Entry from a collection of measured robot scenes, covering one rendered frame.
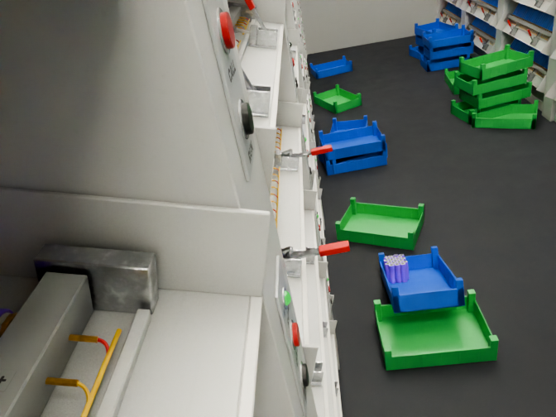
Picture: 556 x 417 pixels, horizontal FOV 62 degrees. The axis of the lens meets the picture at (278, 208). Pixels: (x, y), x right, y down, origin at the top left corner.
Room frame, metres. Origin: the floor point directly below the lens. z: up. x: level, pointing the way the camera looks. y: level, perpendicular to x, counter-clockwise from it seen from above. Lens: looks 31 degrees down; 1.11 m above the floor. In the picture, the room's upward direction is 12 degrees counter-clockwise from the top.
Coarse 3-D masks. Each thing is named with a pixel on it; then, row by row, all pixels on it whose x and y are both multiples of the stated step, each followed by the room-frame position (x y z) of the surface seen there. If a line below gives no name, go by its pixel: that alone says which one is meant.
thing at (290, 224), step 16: (288, 112) 0.87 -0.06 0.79; (288, 128) 0.86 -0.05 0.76; (288, 144) 0.79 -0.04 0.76; (272, 176) 0.66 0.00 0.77; (288, 176) 0.66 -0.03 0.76; (272, 192) 0.61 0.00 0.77; (288, 192) 0.61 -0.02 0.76; (288, 208) 0.56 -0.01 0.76; (288, 224) 0.52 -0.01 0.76; (288, 240) 0.49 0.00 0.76; (304, 240) 0.49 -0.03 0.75; (304, 272) 0.42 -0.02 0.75; (304, 288) 0.40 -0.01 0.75; (304, 304) 0.37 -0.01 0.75; (304, 320) 0.35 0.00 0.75; (304, 336) 0.33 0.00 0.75; (304, 352) 0.27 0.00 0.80
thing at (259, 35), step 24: (240, 0) 0.88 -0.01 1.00; (264, 0) 0.87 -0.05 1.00; (240, 24) 0.77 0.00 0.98; (264, 24) 0.85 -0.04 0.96; (240, 48) 0.67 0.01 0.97; (264, 48) 0.68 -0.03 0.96; (264, 72) 0.56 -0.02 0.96; (264, 96) 0.42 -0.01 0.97; (264, 120) 0.41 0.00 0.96; (264, 144) 0.27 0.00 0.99; (264, 168) 0.27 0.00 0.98
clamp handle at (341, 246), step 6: (324, 246) 0.43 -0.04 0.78; (330, 246) 0.42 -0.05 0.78; (336, 246) 0.42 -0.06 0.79; (342, 246) 0.42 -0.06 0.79; (348, 246) 0.42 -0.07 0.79; (288, 252) 0.43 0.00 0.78; (294, 252) 0.43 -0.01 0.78; (300, 252) 0.43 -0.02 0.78; (306, 252) 0.43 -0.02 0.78; (312, 252) 0.42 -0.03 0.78; (318, 252) 0.42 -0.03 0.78; (324, 252) 0.42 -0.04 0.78; (330, 252) 0.42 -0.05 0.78; (336, 252) 0.42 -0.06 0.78; (294, 258) 0.42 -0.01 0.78; (300, 258) 0.42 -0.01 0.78
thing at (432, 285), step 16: (384, 256) 1.23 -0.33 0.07; (416, 256) 1.23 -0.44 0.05; (432, 256) 1.21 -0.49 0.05; (384, 272) 1.13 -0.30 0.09; (416, 272) 1.19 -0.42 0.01; (432, 272) 1.16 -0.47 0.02; (448, 272) 1.07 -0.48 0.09; (400, 288) 1.09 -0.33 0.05; (416, 288) 1.07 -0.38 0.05; (432, 288) 1.05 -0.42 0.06; (448, 288) 1.03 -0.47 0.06; (400, 304) 0.95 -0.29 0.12; (416, 304) 0.95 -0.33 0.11; (432, 304) 0.94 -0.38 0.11; (448, 304) 0.93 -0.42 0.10; (464, 304) 0.92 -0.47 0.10
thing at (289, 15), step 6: (288, 0) 1.56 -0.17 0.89; (288, 6) 1.57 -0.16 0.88; (288, 12) 1.57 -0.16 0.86; (288, 18) 1.57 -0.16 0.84; (288, 24) 1.57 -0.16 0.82; (294, 24) 1.56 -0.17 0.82; (300, 66) 1.59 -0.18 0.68; (300, 72) 1.56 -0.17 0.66; (300, 78) 1.56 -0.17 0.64; (300, 84) 1.57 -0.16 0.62; (306, 102) 1.65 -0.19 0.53; (306, 108) 1.56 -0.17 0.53; (318, 186) 1.56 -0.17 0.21; (324, 228) 1.56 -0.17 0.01
